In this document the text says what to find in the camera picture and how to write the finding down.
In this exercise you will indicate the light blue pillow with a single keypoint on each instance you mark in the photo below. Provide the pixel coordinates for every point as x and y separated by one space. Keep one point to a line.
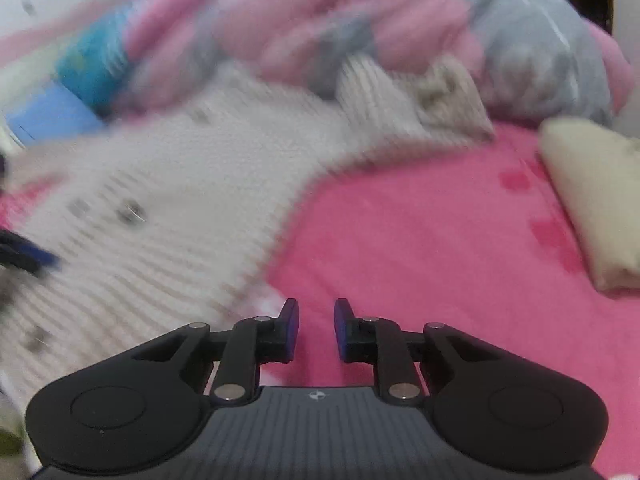
55 117

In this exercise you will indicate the teal striped pillow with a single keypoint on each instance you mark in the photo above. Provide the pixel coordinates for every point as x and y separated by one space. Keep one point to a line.
95 60

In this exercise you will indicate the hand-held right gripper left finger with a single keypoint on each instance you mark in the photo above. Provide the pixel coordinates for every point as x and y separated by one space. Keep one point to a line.
291 329

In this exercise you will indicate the cream folded cloth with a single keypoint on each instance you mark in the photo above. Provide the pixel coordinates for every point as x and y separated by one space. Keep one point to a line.
595 195

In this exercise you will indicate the pink grey floral quilt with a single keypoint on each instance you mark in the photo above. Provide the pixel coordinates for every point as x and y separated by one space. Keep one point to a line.
400 20

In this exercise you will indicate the pink floral fleece blanket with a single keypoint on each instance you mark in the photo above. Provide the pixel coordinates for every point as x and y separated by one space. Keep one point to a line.
440 240

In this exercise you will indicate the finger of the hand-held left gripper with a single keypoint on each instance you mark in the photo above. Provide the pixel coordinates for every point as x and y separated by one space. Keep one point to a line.
27 255

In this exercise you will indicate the beige houndstooth knit cardigan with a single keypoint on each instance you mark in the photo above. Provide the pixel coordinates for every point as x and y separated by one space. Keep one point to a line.
190 185

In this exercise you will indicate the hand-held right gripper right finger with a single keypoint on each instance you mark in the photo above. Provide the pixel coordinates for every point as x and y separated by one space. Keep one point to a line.
341 331

